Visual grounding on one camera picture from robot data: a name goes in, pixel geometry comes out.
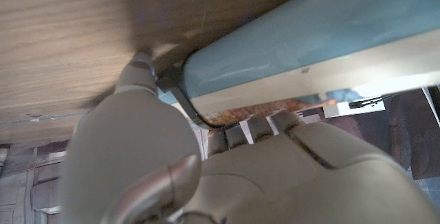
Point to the black band around map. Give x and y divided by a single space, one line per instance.
168 78

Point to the paper map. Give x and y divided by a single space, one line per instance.
292 45

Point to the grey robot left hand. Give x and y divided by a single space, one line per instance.
258 182

